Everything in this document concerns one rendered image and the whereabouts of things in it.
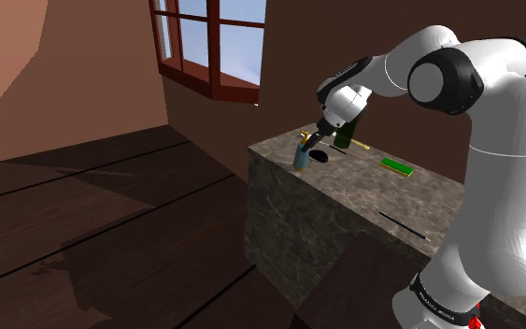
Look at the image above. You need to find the dark green bottle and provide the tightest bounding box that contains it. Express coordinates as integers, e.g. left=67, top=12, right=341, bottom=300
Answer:
left=333, top=119, right=360, bottom=150

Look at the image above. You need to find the blue bottle with gold top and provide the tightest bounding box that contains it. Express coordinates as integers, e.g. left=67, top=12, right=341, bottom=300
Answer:
left=292, top=130, right=314, bottom=172

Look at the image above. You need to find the green flat box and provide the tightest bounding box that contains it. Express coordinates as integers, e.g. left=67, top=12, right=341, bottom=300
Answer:
left=379, top=157, right=415, bottom=179

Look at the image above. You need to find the dark blue pen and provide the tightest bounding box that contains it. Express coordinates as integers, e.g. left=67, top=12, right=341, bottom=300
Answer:
left=377, top=210, right=432, bottom=242

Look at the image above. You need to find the red framed window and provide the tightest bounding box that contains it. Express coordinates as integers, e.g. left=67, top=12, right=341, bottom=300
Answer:
left=148, top=0, right=267, bottom=106

